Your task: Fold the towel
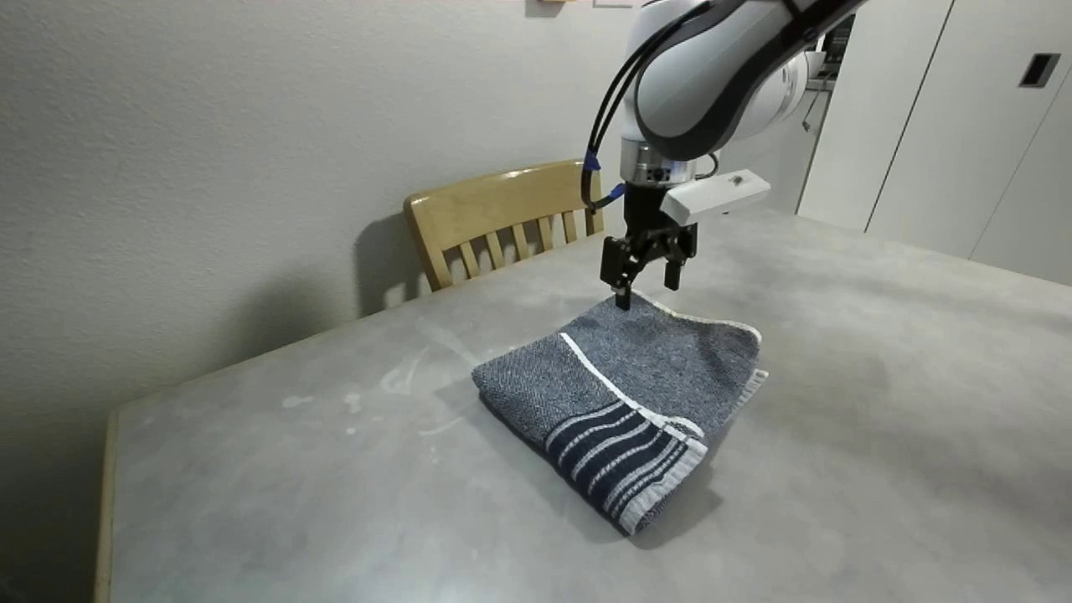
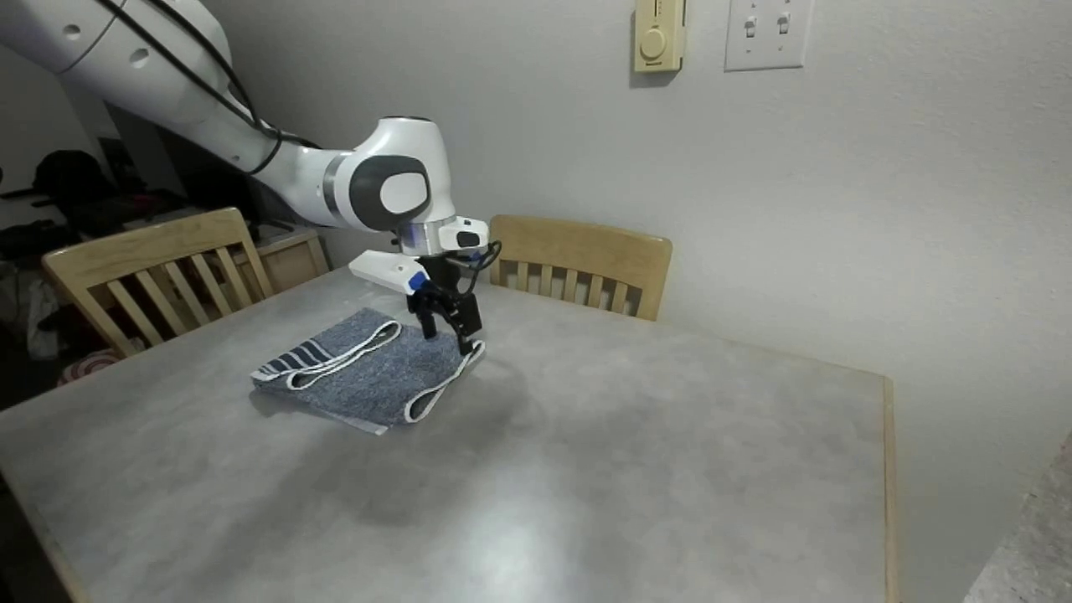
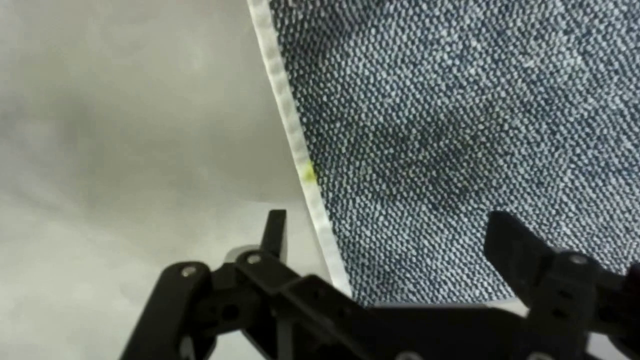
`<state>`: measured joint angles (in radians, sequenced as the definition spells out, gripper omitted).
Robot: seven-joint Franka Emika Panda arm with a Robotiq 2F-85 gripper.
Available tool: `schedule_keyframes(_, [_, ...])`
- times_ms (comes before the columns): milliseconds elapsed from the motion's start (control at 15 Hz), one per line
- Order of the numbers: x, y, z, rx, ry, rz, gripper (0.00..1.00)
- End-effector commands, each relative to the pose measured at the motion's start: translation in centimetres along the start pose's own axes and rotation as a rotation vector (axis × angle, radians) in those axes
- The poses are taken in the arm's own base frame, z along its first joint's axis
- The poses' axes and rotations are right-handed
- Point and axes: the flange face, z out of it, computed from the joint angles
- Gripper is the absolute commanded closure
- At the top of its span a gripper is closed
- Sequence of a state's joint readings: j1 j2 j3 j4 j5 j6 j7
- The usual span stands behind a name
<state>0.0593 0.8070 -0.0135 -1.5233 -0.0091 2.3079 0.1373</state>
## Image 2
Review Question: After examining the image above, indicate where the speckled grey countertop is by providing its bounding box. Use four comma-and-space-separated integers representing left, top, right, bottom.
963, 433, 1072, 603

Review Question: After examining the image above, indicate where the black bag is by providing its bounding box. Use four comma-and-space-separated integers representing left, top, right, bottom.
30, 147, 122, 213

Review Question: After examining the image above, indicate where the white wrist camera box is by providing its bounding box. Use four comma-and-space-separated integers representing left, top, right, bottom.
348, 248, 432, 302

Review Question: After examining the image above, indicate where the blue-grey towel with white trim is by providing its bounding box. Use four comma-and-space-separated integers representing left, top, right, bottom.
249, 305, 494, 440

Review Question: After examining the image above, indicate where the white wall switch plate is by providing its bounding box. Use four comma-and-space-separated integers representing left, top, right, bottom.
724, 0, 816, 76

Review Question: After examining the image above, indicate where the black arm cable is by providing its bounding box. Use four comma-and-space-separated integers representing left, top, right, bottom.
97, 0, 320, 181

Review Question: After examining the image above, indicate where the light wooden cabinet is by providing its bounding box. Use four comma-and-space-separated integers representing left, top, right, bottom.
258, 223, 335, 293

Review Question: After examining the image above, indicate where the wooden slat-back chair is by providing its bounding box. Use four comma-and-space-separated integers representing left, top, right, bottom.
39, 203, 278, 360
479, 210, 677, 323

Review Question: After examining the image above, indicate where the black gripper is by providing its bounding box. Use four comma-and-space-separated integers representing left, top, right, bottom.
411, 248, 494, 359

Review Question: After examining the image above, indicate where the pink cloth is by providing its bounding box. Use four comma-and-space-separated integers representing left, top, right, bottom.
55, 346, 122, 388

